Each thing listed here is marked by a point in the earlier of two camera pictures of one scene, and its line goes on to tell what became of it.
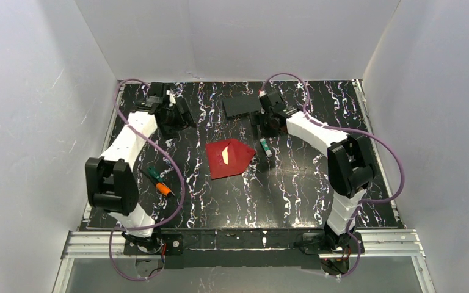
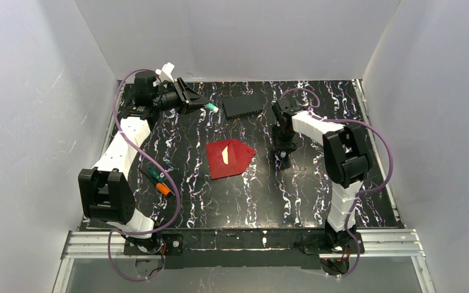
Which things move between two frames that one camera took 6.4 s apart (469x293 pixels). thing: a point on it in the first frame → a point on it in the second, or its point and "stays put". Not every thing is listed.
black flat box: (235, 105) stays put
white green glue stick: (265, 146) → (212, 106)
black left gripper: (181, 117) → (181, 94)
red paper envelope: (239, 155) stays put
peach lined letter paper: (225, 155) stays put
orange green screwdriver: (157, 178) stays put
